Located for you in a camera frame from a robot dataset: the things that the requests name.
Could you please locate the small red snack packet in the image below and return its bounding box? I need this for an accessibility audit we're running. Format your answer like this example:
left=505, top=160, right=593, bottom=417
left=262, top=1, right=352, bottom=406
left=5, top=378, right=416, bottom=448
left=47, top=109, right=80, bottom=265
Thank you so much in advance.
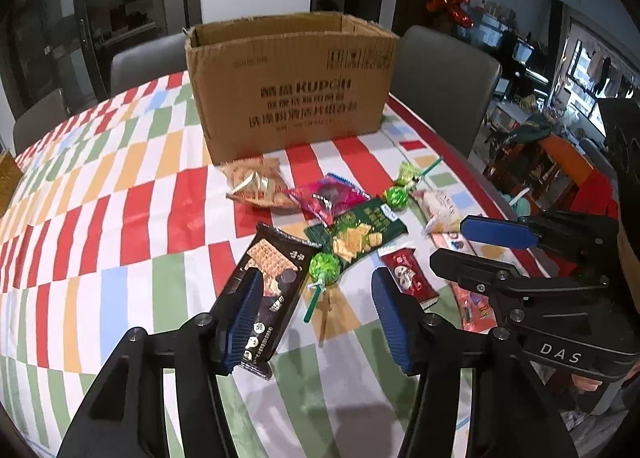
left=377, top=247, right=441, bottom=311

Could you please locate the brown cardboard box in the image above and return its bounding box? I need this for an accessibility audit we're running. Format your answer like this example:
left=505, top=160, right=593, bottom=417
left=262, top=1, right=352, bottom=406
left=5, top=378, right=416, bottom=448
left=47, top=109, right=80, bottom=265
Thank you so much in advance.
left=184, top=12, right=401, bottom=167

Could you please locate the brown snack bag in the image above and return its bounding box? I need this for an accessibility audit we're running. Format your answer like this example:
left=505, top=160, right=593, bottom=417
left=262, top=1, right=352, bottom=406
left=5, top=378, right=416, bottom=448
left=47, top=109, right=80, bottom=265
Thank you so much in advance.
left=221, top=156, right=298, bottom=211

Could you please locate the person's right hand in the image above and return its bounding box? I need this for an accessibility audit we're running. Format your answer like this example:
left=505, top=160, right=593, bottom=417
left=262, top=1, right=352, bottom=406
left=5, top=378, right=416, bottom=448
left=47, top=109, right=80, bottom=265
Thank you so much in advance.
left=570, top=373, right=613, bottom=395

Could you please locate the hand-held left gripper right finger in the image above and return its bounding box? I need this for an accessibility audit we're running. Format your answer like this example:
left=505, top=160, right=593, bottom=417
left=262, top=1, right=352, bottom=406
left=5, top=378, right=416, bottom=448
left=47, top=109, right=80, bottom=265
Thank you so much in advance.
left=370, top=267, right=573, bottom=458

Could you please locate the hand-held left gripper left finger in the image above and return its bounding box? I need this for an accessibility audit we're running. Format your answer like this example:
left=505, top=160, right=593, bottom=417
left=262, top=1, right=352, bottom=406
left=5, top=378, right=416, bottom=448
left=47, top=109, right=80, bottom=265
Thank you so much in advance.
left=57, top=268, right=273, bottom=458

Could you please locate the white snack packet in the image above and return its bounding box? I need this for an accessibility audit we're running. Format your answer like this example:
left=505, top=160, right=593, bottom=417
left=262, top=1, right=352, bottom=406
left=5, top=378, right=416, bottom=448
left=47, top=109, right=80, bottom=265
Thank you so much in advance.
left=410, top=189, right=463, bottom=236

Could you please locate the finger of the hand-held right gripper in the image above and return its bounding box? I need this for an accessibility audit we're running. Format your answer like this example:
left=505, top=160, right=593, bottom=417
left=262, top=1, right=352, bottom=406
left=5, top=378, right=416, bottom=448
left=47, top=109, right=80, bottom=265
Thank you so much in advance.
left=459, top=212, right=621, bottom=279
left=430, top=248, right=608, bottom=326

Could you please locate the colourful checked tablecloth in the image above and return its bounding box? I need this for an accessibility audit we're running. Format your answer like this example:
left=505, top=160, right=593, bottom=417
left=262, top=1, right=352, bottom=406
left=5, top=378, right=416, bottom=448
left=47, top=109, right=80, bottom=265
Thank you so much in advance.
left=0, top=70, right=551, bottom=458

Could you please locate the pink snack packet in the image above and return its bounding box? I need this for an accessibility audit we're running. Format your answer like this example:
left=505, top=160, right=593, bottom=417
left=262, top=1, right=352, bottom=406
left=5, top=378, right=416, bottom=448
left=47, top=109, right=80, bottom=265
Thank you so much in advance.
left=287, top=173, right=371, bottom=226

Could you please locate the green lollipop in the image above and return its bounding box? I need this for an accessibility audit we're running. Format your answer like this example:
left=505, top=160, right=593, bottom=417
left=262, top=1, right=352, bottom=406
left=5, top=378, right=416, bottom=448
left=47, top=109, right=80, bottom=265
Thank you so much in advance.
left=303, top=252, right=342, bottom=325
left=392, top=157, right=445, bottom=187
left=382, top=186, right=412, bottom=215

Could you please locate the green cracker packet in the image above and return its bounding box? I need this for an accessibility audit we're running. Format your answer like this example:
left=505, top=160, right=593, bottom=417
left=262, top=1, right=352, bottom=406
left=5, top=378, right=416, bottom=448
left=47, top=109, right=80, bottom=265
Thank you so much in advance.
left=305, top=198, right=408, bottom=269

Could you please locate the red foil balloon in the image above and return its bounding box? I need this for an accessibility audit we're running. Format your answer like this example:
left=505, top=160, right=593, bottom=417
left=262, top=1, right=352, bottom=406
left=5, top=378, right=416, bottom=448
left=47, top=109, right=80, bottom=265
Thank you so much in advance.
left=426, top=0, right=473, bottom=28

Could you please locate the orange flat snack packet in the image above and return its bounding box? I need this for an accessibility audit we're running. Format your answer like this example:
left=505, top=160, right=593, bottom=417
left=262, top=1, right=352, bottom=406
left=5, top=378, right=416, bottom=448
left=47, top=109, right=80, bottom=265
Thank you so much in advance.
left=431, top=230, right=497, bottom=335

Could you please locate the grey upholstered chair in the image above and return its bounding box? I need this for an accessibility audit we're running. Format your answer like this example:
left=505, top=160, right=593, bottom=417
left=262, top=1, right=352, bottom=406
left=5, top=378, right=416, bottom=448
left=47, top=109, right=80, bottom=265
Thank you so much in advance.
left=12, top=88, right=71, bottom=156
left=387, top=25, right=502, bottom=159
left=110, top=32, right=193, bottom=99

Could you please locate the black biscuit packet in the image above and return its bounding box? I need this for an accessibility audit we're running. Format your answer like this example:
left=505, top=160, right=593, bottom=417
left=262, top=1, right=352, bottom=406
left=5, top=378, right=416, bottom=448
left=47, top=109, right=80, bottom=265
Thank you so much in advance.
left=207, top=223, right=313, bottom=381

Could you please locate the green cloth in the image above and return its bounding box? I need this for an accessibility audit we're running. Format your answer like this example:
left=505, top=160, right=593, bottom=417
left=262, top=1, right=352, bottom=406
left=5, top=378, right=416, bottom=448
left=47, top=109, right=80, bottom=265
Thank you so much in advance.
left=500, top=112, right=553, bottom=145

